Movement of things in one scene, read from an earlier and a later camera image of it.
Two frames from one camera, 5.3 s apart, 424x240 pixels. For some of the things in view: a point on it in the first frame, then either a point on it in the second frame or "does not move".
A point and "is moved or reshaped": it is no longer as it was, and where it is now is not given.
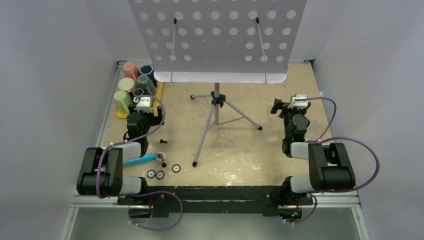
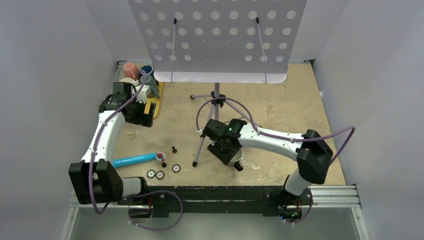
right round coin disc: x=176 y=168 does not move
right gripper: x=278 y=104 → x=225 y=158
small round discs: x=160 y=175 does not move
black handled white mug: x=138 y=92 is moved or reshaped
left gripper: x=155 y=120 → x=143 y=119
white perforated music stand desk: x=220 y=41 does not move
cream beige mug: x=126 y=84 does not move
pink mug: x=130 y=70 does not move
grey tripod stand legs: x=217 y=98 does not move
